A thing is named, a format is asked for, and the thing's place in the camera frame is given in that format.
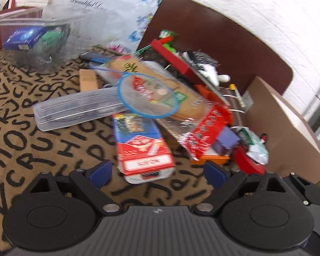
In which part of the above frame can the orange box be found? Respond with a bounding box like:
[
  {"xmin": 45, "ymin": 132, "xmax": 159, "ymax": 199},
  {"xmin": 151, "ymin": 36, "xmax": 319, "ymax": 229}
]
[{"xmin": 191, "ymin": 149, "xmax": 230, "ymax": 165}]

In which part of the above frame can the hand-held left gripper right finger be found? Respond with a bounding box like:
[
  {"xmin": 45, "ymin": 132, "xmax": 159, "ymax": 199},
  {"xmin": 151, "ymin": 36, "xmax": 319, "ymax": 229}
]
[{"xmin": 192, "ymin": 160, "xmax": 306, "ymax": 216}]

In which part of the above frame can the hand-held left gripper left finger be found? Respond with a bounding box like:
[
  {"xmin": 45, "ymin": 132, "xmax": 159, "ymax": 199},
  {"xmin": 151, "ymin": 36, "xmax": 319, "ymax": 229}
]
[{"xmin": 29, "ymin": 160, "xmax": 122, "ymax": 216}]

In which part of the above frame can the floral clear plastic bag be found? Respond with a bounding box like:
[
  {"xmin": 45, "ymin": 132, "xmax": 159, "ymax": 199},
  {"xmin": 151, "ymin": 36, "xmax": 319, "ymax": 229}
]
[{"xmin": 43, "ymin": 0, "xmax": 168, "ymax": 56}]

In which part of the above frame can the red printed packet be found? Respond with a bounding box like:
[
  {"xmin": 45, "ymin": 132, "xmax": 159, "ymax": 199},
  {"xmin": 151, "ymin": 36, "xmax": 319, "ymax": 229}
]
[{"xmin": 180, "ymin": 104, "xmax": 232, "ymax": 160}]

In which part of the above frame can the clear plastic container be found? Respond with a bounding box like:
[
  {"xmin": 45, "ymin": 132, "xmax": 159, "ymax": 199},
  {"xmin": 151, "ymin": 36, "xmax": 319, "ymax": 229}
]
[{"xmin": 0, "ymin": 7, "xmax": 91, "ymax": 70}]

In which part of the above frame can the purple box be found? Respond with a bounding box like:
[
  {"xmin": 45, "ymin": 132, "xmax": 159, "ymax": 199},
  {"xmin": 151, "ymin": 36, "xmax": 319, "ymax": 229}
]
[{"xmin": 212, "ymin": 127, "xmax": 240, "ymax": 155}]

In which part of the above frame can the blue-rimmed round mesh fan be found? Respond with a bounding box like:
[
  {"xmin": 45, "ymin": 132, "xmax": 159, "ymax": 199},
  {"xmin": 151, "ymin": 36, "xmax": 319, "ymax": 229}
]
[{"xmin": 93, "ymin": 67, "xmax": 180, "ymax": 119}]

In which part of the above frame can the red playing card box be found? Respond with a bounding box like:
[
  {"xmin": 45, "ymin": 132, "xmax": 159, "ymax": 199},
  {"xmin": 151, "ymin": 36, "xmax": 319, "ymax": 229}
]
[{"xmin": 112, "ymin": 113, "xmax": 176, "ymax": 184}]

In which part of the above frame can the green white snack packet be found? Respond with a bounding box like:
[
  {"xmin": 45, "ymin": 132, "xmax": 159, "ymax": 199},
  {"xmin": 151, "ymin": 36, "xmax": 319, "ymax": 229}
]
[{"xmin": 236, "ymin": 128, "xmax": 269, "ymax": 164}]

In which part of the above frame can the purple glitter item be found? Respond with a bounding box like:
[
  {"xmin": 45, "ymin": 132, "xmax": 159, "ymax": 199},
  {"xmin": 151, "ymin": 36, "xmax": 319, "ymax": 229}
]
[{"xmin": 188, "ymin": 49, "xmax": 219, "ymax": 67}]

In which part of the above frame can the large red tape roll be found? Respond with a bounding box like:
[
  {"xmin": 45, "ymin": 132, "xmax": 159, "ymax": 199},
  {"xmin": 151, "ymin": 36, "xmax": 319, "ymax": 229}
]
[{"xmin": 231, "ymin": 147, "xmax": 266, "ymax": 175}]

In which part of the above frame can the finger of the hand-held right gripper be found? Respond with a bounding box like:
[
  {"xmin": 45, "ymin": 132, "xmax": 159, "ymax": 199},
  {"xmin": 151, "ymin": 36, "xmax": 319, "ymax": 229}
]
[{"xmin": 290, "ymin": 172, "xmax": 320, "ymax": 206}]

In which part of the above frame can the clear plastic pencil case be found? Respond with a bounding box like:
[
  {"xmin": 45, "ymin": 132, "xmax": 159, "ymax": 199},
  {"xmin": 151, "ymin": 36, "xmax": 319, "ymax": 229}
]
[{"xmin": 33, "ymin": 88, "xmax": 128, "ymax": 132}]

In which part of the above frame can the green small box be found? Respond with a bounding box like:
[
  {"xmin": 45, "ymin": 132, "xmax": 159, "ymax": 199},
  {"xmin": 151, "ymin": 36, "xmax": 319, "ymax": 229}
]
[{"xmin": 159, "ymin": 29, "xmax": 176, "ymax": 46}]

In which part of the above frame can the dark brown wooden board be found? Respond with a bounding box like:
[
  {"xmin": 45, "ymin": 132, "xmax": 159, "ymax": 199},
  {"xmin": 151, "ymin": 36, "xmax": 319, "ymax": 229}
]
[{"xmin": 136, "ymin": 0, "xmax": 294, "ymax": 99}]

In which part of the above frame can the brown plaid case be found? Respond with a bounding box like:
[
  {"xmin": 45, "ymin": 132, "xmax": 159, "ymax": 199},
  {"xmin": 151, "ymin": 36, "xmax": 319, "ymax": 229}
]
[{"xmin": 221, "ymin": 93, "xmax": 247, "ymax": 128}]

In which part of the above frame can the brown cardboard box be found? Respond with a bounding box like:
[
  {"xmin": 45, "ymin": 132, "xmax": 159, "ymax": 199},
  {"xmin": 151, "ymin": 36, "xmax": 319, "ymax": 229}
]
[{"xmin": 243, "ymin": 76, "xmax": 320, "ymax": 184}]

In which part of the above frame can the blue packet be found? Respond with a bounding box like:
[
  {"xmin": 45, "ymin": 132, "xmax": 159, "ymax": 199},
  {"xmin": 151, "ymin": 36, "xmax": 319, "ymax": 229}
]
[{"xmin": 3, "ymin": 27, "xmax": 47, "ymax": 51}]

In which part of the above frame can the green plastic item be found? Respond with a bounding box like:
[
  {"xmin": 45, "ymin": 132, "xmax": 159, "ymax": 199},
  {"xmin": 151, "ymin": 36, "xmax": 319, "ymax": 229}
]
[{"xmin": 40, "ymin": 29, "xmax": 66, "ymax": 54}]

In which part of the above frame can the red patterned box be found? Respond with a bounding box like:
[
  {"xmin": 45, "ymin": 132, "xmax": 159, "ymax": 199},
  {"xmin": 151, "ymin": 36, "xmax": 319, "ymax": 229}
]
[{"xmin": 136, "ymin": 39, "xmax": 198, "ymax": 80}]

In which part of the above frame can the yellow-capped small tube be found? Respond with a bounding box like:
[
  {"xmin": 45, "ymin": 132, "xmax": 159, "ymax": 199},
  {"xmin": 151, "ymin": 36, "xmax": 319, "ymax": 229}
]
[{"xmin": 229, "ymin": 84, "xmax": 247, "ymax": 108}]

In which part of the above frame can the letter-print desktop cloth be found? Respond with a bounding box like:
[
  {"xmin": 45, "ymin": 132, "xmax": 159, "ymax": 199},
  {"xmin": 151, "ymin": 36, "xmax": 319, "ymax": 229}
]
[{"xmin": 0, "ymin": 45, "xmax": 256, "ymax": 256}]

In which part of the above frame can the wooden block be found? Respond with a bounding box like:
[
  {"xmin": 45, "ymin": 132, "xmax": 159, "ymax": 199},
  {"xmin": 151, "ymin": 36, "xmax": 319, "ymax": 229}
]
[{"xmin": 79, "ymin": 69, "xmax": 99, "ymax": 91}]

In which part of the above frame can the orange-handled hand fan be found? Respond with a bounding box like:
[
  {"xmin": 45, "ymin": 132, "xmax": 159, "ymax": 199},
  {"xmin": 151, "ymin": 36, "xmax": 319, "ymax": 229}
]
[{"xmin": 176, "ymin": 67, "xmax": 230, "ymax": 107}]

